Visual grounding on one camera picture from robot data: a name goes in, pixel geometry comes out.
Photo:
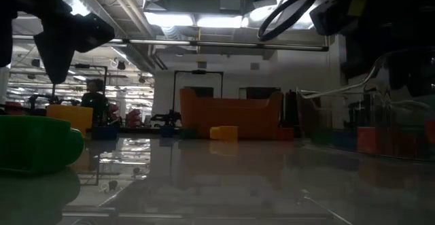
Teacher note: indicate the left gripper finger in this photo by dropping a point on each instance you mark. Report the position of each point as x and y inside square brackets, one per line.
[54, 58]

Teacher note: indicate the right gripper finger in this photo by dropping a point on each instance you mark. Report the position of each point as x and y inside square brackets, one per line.
[418, 75]

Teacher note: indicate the yellow brick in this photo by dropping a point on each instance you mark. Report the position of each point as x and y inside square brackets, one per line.
[69, 119]
[224, 133]

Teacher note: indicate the long green brick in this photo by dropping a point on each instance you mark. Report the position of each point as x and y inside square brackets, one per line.
[34, 143]

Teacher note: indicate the small red cube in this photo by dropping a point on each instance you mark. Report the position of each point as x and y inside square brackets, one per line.
[285, 135]

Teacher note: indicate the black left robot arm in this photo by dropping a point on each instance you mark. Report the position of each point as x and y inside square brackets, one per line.
[7, 31]

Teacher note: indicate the person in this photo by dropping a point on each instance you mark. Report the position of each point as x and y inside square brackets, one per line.
[95, 106]

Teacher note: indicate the red background object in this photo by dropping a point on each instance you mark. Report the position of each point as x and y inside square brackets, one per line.
[13, 107]

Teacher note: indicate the clear plastic bin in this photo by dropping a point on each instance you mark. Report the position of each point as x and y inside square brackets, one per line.
[323, 116]

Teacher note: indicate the long ceiling light bar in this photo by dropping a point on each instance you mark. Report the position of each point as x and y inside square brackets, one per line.
[272, 46]

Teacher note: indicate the orange plastic bin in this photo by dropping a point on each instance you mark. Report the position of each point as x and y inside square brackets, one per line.
[244, 116]

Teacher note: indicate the black background frame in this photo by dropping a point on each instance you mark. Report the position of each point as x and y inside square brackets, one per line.
[81, 66]
[174, 85]

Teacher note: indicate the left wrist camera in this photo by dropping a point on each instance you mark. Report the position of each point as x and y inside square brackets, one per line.
[95, 33]

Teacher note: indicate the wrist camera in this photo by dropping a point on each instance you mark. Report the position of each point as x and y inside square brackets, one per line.
[336, 17]
[95, 33]

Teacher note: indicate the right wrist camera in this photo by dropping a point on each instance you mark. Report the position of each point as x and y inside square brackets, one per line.
[336, 17]

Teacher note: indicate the black table frame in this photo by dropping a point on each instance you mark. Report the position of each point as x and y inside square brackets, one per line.
[136, 130]

